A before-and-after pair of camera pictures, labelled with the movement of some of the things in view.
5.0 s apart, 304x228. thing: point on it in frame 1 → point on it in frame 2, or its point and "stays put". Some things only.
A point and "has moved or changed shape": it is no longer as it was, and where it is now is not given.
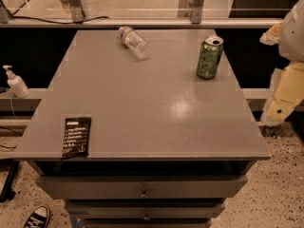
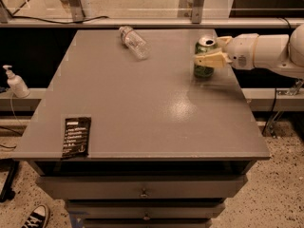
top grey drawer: (142, 186) stays put
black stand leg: (9, 163) stays put
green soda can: (209, 57) has moved or changed shape
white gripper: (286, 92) → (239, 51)
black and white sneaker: (39, 218) stays put
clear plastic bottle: (135, 43) stays put
